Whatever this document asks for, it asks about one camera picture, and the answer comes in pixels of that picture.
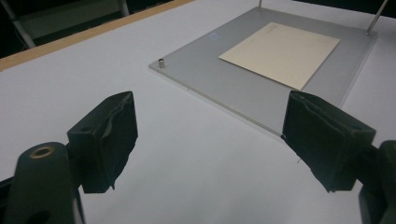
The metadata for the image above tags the clear acrylic picture frame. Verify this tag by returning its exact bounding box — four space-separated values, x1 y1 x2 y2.
148 0 390 137

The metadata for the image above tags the painting picture card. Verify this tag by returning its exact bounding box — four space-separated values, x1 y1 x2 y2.
218 21 342 91

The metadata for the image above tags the wooden table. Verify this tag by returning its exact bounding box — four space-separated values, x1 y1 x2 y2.
0 0 195 72

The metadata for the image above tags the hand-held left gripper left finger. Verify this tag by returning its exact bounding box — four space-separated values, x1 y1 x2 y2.
66 91 139 194

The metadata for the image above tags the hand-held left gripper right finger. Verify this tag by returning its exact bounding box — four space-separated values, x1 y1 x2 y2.
281 90 377 193

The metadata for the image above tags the white metal stand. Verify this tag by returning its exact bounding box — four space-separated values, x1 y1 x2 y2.
0 0 130 49

